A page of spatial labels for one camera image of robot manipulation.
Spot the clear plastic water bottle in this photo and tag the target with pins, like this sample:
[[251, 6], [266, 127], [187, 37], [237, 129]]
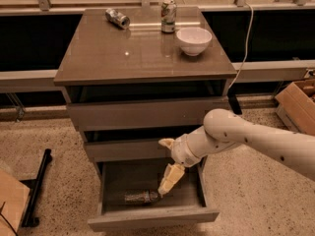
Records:
[[141, 197]]

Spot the bottom drawer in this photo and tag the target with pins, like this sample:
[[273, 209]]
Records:
[[186, 203]]

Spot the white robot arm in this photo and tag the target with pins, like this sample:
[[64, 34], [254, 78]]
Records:
[[223, 130]]

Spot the upright green soda can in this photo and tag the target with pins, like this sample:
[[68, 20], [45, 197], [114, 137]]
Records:
[[168, 16]]

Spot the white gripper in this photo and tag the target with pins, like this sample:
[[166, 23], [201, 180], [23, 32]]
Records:
[[180, 151]]

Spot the white ceramic bowl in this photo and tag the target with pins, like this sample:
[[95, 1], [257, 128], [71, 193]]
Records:
[[193, 41]]

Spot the black metal bar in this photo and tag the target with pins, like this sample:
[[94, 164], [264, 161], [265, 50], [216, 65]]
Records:
[[29, 220]]

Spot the top drawer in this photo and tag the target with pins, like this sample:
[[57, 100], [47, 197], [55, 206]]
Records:
[[119, 107]]

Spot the middle drawer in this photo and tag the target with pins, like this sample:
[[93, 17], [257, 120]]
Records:
[[130, 144]]

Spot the wooden board left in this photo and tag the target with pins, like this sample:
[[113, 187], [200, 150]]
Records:
[[14, 196]]

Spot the brown cardboard box right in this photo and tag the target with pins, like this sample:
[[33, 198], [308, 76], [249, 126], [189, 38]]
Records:
[[297, 105]]

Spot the grey drawer cabinet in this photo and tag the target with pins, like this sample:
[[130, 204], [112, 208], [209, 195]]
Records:
[[101, 54]]

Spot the drawer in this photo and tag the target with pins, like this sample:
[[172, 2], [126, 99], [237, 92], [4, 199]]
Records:
[[130, 144], [186, 203], [119, 107]]

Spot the lying silver soda can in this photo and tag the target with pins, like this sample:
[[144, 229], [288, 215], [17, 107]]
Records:
[[117, 18]]

